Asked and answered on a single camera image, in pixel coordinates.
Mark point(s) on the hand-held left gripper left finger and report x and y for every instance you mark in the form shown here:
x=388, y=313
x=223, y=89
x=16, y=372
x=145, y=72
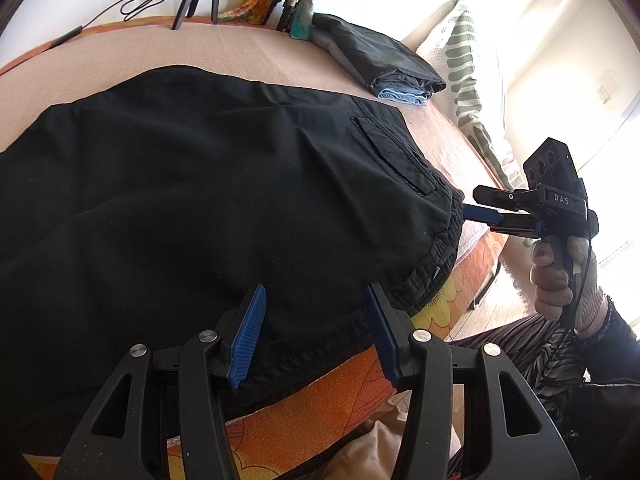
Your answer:
x=247, y=335

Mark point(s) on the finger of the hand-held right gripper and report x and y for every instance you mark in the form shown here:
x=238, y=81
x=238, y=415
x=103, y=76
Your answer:
x=500, y=195
x=485, y=214

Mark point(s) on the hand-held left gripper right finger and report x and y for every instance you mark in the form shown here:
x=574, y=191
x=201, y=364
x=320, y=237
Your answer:
x=380, y=331

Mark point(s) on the black pants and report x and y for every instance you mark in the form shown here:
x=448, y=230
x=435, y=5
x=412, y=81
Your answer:
x=200, y=185

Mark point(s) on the person's right forearm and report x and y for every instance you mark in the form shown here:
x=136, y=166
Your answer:
x=617, y=340

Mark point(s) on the person's right hand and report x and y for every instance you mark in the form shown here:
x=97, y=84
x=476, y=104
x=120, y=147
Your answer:
x=547, y=285

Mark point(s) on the orange floral bed sheet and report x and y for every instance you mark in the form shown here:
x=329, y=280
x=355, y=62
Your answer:
x=330, y=385

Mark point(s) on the beige cloth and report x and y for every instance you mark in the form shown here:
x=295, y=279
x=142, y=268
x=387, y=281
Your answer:
x=370, y=440

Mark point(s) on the green patterned white pillow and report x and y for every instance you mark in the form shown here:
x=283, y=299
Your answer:
x=470, y=70

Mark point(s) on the light blue folded garment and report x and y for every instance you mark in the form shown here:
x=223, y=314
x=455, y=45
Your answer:
x=405, y=95

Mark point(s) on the person's striped clothing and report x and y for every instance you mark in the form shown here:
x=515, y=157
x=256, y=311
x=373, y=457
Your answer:
x=525, y=355

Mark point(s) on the dark folded garment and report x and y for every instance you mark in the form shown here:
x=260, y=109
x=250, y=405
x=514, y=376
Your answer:
x=380, y=55

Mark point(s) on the dark cloth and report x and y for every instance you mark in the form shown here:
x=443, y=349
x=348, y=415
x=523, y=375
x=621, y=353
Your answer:
x=605, y=430

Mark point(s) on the teal bottle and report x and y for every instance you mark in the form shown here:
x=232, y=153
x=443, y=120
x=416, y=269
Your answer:
x=301, y=22

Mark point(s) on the wall switch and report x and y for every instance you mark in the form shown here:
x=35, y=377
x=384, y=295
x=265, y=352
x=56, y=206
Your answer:
x=604, y=95

